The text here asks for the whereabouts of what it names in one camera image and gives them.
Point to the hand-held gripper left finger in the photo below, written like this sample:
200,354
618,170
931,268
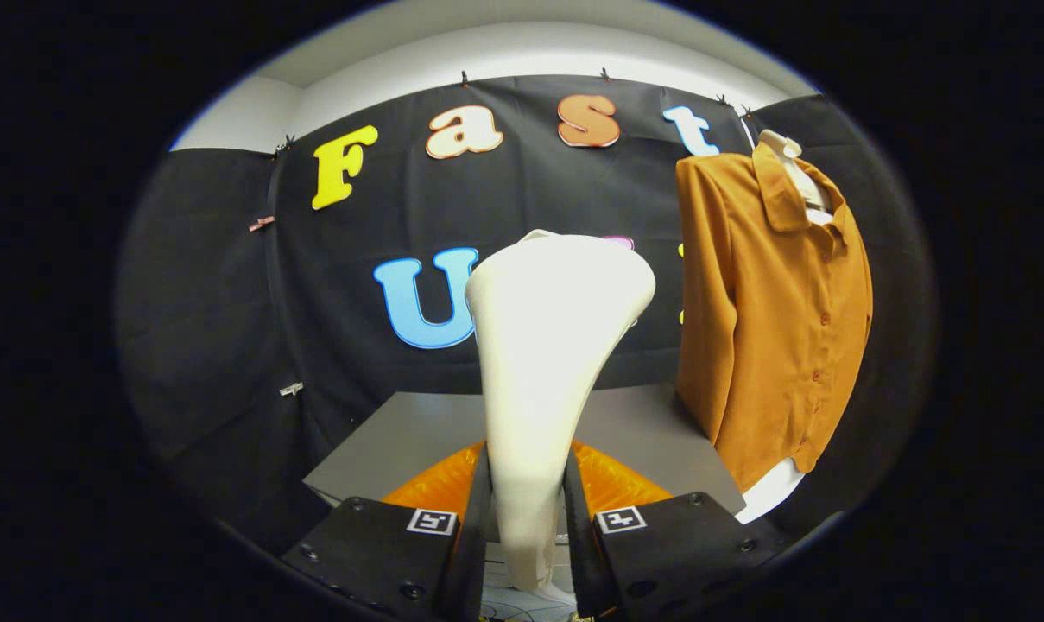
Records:
474,536

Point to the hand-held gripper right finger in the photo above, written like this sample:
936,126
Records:
578,536

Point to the white garment steamer head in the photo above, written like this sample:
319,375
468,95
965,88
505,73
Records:
547,345

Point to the orange button-up shirt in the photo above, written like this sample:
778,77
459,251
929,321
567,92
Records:
772,328

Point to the white garment hanger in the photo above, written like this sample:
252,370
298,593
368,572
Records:
806,186

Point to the grey cabinet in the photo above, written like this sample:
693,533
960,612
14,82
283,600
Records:
401,449

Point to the small white clip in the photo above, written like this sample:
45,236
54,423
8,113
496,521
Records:
291,390

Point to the black backdrop cloth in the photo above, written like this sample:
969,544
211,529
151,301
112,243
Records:
228,302

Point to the small red clip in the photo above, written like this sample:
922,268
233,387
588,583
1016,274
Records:
262,224

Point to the row of black cloth clips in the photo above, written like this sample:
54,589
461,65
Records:
465,79

